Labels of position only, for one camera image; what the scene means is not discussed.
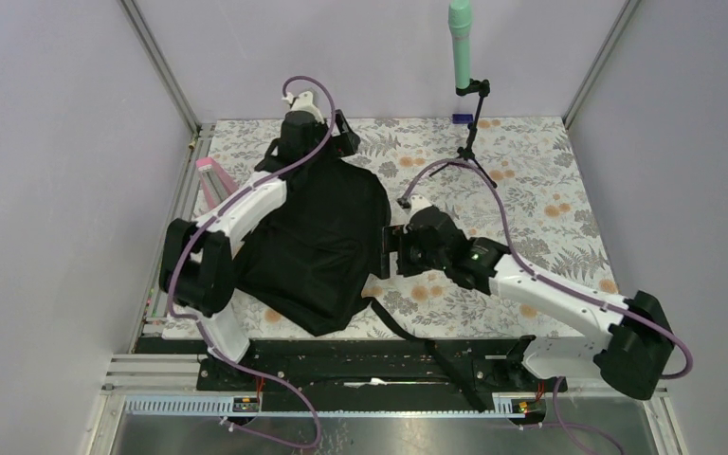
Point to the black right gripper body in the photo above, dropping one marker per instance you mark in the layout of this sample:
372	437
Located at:
415	259

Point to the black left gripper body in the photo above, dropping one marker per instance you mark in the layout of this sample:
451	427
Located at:
321	133

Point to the black student backpack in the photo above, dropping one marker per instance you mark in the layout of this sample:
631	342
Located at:
310	259

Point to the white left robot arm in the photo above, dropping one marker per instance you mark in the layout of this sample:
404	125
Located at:
196	271

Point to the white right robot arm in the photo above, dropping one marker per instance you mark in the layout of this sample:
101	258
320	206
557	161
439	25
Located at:
624	341

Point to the floral tablecloth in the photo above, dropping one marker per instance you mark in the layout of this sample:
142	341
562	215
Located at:
541	206

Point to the green microphone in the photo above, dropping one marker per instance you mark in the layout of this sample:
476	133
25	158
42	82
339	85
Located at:
459	20

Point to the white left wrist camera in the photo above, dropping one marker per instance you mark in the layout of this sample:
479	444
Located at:
304	102

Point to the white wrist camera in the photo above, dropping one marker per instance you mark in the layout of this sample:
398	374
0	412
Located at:
304	102
413	203

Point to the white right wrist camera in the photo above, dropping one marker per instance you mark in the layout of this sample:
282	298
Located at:
413	203

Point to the blue block at wall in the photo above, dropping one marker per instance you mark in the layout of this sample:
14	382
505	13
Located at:
461	118

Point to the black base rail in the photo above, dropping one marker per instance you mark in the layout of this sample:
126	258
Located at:
380	375

